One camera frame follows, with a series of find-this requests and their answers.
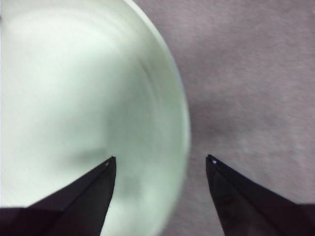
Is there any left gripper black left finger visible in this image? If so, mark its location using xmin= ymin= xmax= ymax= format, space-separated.
xmin=0 ymin=156 xmax=117 ymax=236

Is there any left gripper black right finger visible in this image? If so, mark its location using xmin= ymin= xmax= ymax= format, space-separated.
xmin=206 ymin=154 xmax=315 ymax=236

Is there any pale green round plate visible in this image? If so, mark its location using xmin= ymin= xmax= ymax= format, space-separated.
xmin=0 ymin=0 xmax=191 ymax=236

